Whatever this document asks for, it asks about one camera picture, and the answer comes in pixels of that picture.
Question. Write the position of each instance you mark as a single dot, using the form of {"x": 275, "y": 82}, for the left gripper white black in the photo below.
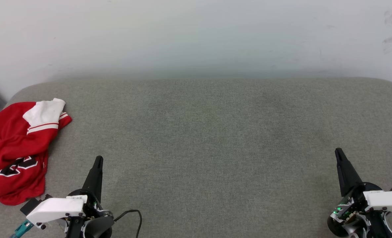
{"x": 57, "y": 208}

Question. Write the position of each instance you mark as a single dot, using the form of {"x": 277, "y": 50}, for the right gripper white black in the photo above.
{"x": 384, "y": 201}

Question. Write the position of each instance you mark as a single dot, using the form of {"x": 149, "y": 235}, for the red and white basketball jersey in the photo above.
{"x": 11, "y": 142}

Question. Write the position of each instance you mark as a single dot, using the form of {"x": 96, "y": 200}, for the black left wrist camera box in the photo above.
{"x": 32, "y": 205}

